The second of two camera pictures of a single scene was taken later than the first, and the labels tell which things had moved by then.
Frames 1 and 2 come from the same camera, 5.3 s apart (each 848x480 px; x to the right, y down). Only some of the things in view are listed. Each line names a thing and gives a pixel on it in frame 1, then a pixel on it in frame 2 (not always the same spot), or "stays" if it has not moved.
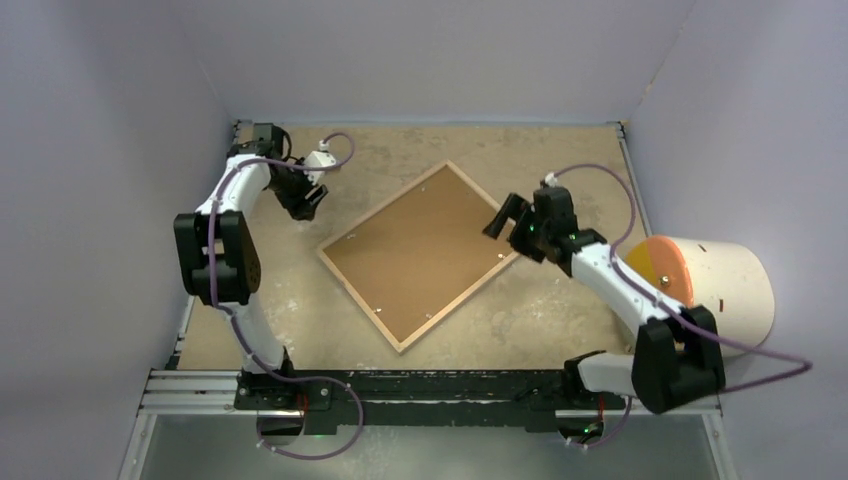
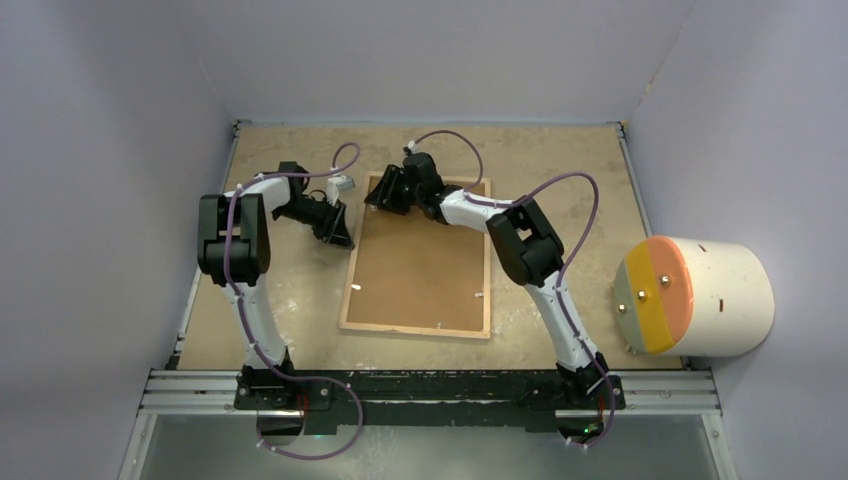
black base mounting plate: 419,398 stays
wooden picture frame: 417,255 → 414,330
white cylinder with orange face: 727,288 stays
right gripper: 516,209 → 385,196
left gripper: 301,207 → 338,234
